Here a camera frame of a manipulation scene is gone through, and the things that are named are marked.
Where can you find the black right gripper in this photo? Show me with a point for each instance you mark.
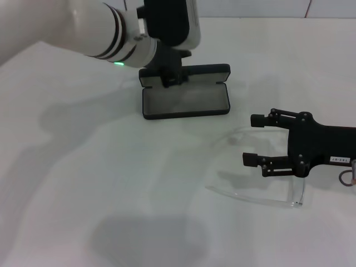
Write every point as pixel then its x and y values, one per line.
pixel 314 144

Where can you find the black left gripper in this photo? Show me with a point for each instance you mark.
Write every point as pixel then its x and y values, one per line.
pixel 169 59

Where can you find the black glasses case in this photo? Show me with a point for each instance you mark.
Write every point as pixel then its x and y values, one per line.
pixel 183 103

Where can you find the clear white glasses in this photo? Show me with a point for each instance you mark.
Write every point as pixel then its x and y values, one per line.
pixel 293 205

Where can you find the white number label sticker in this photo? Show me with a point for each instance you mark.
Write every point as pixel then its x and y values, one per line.
pixel 339 160

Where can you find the silver right wrist connector plug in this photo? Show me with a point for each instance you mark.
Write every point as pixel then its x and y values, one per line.
pixel 354 171

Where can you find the left wrist camera housing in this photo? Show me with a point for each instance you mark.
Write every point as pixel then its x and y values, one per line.
pixel 172 19

